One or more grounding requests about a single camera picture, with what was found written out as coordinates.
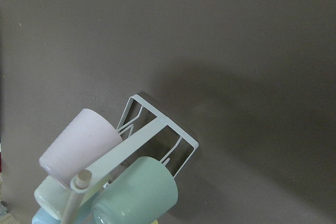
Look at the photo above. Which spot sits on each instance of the light blue cup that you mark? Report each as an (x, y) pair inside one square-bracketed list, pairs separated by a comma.
[(42, 216)]

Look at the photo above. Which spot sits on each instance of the pink cup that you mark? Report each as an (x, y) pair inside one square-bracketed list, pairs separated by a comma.
[(86, 139)]

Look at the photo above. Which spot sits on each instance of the white wire cup rack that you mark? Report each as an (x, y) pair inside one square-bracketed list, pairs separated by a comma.
[(96, 171)]

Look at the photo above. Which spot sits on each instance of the green cup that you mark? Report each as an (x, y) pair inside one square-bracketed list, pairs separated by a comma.
[(141, 194)]

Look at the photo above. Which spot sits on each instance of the cream white cup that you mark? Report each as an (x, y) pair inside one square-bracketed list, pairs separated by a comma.
[(53, 198)]

